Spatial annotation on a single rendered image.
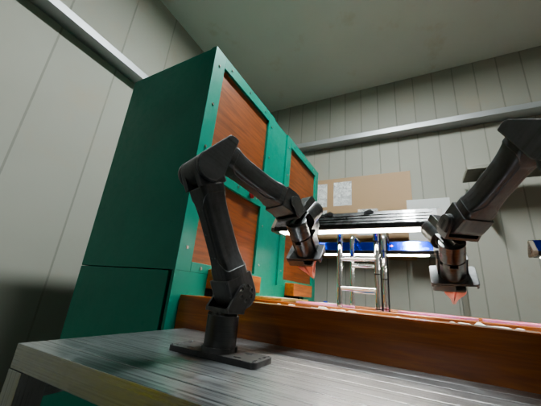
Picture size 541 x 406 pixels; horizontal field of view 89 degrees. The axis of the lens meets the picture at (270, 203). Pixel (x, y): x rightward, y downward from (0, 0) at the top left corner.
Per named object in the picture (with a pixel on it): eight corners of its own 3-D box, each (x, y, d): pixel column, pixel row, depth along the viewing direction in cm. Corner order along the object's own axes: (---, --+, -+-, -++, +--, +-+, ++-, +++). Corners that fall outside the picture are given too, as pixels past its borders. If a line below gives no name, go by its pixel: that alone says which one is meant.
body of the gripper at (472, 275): (429, 271, 76) (427, 249, 72) (474, 271, 71) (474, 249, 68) (431, 287, 70) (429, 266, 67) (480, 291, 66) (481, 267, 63)
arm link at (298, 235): (299, 229, 81) (293, 209, 78) (316, 231, 77) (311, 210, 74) (287, 243, 77) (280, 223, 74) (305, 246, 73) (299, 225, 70)
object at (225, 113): (175, 269, 89) (217, 45, 118) (80, 264, 115) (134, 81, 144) (315, 290, 201) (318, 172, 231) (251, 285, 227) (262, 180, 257)
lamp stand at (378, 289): (381, 342, 86) (375, 207, 100) (319, 333, 95) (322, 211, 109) (387, 337, 102) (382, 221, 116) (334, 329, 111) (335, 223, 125)
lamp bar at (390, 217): (444, 225, 86) (442, 203, 88) (270, 231, 115) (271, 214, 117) (443, 231, 92) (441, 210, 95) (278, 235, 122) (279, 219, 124)
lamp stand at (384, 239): (393, 333, 119) (387, 232, 133) (346, 326, 129) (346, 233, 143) (396, 329, 135) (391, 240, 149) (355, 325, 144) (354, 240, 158)
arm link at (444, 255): (431, 254, 72) (431, 232, 69) (455, 248, 71) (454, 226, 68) (446, 271, 66) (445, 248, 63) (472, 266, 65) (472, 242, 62)
